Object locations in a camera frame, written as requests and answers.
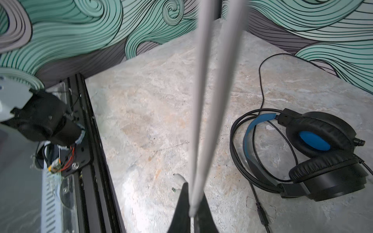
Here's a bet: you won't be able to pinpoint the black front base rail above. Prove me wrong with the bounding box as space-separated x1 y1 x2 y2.
62 73 126 233

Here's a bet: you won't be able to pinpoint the white headphone cable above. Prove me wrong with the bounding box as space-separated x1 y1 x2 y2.
171 0 248 217

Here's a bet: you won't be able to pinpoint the black gaming headphones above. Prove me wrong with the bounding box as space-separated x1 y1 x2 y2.
243 108 368 202

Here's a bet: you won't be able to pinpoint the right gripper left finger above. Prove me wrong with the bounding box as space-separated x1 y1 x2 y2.
168 183 191 233

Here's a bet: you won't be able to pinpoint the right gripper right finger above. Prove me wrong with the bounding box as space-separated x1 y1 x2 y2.
194 195 219 233

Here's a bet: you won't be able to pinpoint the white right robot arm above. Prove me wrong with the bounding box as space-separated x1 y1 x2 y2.
5 74 126 233

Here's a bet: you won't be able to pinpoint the white slotted cable duct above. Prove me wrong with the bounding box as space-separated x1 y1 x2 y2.
41 170 63 233

